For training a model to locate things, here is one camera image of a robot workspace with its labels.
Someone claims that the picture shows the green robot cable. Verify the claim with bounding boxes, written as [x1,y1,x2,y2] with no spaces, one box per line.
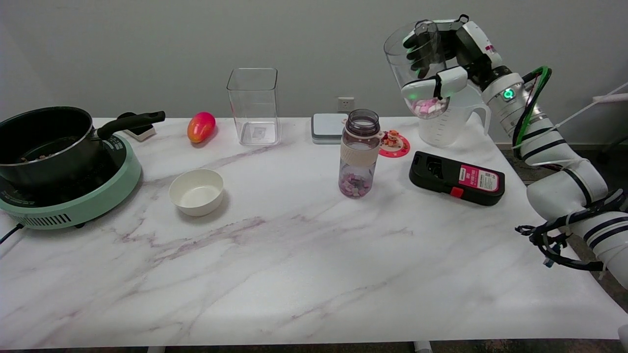
[513,66,552,148]

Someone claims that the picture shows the office chair base with casters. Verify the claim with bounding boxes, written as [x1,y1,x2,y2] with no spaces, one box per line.
[596,135,628,165]

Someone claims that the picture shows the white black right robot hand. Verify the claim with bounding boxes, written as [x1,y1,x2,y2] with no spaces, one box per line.
[401,15,506,106]

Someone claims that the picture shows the black device with red label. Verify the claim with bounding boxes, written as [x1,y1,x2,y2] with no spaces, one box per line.
[409,151,506,206]

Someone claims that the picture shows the large translucent measuring jug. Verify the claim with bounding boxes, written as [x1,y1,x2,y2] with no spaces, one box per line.
[418,83,493,149]

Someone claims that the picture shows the clear plastic measuring cup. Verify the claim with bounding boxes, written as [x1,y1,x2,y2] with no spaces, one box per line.
[384,21,451,120]

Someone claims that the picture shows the black cooker power cable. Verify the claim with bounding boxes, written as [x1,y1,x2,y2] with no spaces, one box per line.
[0,224,24,245]

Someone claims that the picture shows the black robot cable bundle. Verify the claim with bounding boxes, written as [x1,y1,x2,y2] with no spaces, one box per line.
[515,189,628,273]

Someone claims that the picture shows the white bowl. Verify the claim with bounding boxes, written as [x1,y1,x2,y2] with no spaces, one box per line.
[169,169,225,217]

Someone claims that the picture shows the red orange mango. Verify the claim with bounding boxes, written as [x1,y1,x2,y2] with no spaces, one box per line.
[187,112,216,144]

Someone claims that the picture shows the red round cartoon coaster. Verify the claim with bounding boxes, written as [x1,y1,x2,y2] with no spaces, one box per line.
[378,129,411,158]

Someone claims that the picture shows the clear square plastic container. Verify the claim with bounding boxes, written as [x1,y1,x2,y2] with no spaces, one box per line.
[227,68,281,146]

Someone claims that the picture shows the green induction cooker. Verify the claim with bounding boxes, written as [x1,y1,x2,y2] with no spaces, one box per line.
[0,133,143,230]

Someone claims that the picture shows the pink white candy pieces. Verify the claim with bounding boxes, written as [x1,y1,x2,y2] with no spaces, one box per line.
[411,98,448,119]

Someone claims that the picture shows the purple bottle with beige sleeve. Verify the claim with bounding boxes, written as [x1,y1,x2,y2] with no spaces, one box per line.
[338,109,382,199]

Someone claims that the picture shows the white grey kitchen scale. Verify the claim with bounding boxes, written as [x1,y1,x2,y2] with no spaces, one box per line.
[311,113,349,145]

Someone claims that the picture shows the black saucepan with handle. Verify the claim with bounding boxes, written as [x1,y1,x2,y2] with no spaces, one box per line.
[0,106,166,189]

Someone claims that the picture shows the pink purple candy pieces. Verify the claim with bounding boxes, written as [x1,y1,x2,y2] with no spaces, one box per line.
[340,174,373,198]

